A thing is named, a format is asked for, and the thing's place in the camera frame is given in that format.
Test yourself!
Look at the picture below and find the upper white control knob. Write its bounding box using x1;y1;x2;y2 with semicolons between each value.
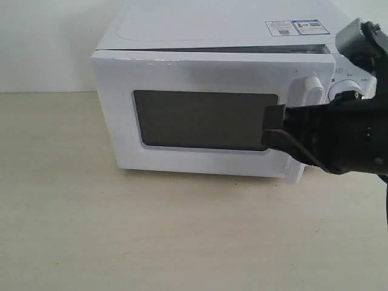
328;79;364;102

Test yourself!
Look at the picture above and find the blue white label sticker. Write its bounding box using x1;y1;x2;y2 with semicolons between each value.
265;19;330;36

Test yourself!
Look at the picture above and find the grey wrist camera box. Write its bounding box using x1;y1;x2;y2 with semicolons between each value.
335;18;374;73

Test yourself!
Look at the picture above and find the white microwave door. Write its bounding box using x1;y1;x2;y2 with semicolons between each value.
91;50;335;184

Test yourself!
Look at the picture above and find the white microwave oven body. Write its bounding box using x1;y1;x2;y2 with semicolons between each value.
97;0;350;51

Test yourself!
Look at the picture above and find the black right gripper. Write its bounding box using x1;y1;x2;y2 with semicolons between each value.
261;92;387;175

